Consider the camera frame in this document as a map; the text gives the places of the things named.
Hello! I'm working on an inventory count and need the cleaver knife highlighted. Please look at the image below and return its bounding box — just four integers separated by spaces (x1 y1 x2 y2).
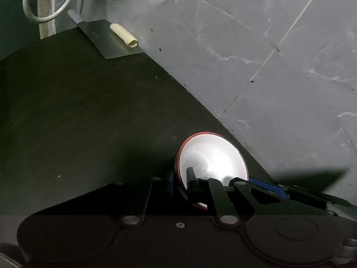
67 9 143 59

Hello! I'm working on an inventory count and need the white hose loop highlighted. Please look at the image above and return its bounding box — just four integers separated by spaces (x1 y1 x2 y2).
22 0 82 24

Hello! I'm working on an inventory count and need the cream rolled handle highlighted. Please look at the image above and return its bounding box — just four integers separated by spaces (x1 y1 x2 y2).
110 24 139 48

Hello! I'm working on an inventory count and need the white ceramic bowl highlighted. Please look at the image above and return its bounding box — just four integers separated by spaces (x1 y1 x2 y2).
174 132 249 198

